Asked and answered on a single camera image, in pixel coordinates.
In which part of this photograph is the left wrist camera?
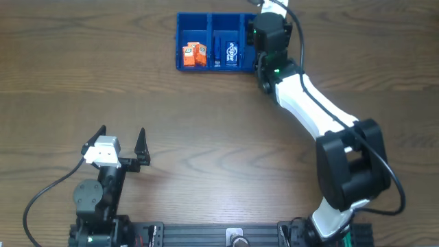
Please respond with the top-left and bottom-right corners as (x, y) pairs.
(83, 135), (122, 169)

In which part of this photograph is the black cable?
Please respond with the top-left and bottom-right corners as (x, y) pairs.
(22, 156), (86, 247)
(248, 0), (407, 237)

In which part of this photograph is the blue candy pack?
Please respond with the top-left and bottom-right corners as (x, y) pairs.
(224, 40), (239, 67)

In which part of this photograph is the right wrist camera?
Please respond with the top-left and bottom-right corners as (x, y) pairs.
(259, 0), (290, 18)

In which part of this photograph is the blue tray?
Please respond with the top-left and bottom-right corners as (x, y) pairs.
(174, 12), (259, 73)

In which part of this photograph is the mounting rail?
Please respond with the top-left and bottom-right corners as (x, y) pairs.
(68, 221), (375, 247)

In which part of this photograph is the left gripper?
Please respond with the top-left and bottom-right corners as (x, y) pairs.
(81, 125), (152, 173)

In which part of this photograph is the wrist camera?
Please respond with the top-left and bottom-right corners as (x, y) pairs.
(259, 0), (290, 18)
(83, 135), (122, 169)

